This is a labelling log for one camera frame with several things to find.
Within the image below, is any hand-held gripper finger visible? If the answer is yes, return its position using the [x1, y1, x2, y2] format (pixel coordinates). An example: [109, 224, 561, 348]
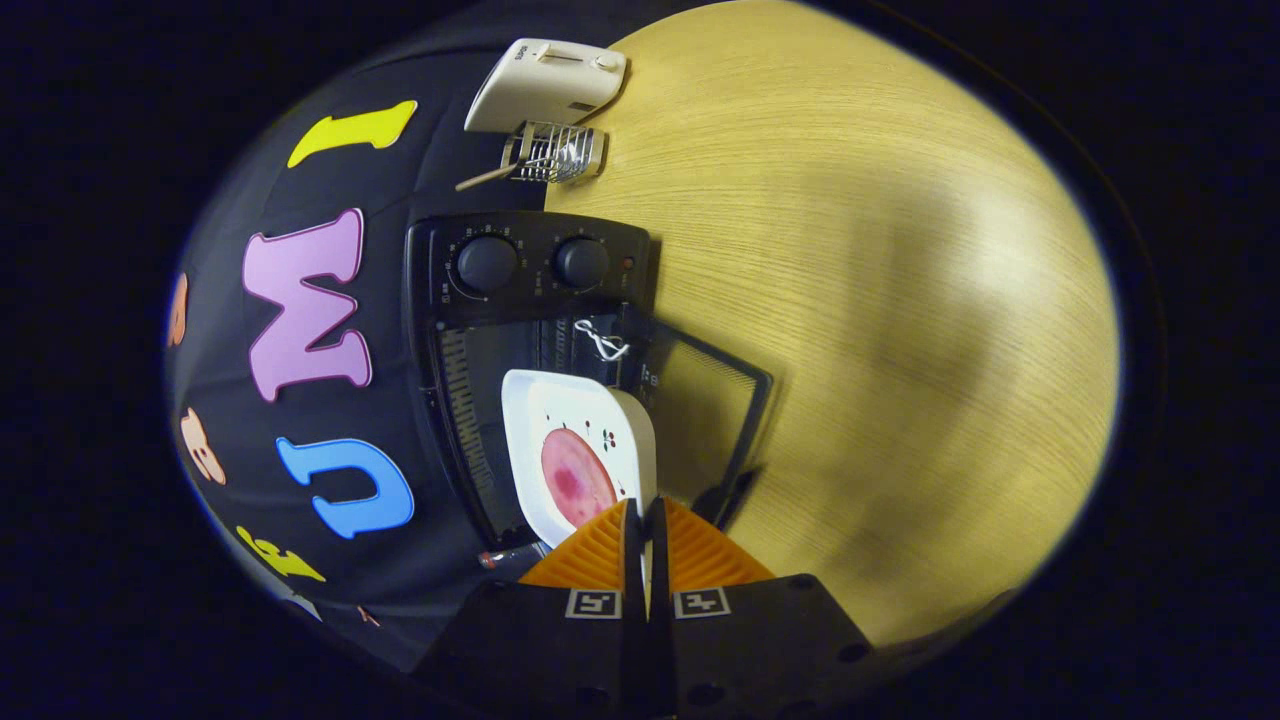
[647, 497, 877, 720]
[415, 498, 647, 720]

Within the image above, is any pink meat slice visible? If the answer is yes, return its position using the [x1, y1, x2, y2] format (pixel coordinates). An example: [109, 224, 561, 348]
[540, 427, 620, 530]

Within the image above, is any white square plate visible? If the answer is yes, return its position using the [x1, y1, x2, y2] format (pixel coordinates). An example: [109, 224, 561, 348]
[500, 369, 660, 550]

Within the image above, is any black toaster oven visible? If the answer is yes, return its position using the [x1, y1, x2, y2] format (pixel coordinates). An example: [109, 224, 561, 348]
[403, 211, 777, 553]

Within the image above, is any white bread toaster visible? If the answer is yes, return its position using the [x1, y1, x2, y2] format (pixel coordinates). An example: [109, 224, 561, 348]
[463, 38, 630, 136]

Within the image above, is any wooden stick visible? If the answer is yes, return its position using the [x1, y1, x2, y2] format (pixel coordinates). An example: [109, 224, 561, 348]
[454, 161, 522, 194]

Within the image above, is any clear utensil holder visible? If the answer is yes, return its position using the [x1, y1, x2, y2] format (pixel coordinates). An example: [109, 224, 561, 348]
[499, 120, 608, 186]

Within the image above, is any black backdrop cloth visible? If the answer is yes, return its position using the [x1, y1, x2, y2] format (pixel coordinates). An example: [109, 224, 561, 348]
[165, 0, 651, 673]

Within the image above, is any white string loop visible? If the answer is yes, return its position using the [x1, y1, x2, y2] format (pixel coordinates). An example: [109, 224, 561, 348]
[574, 317, 632, 363]

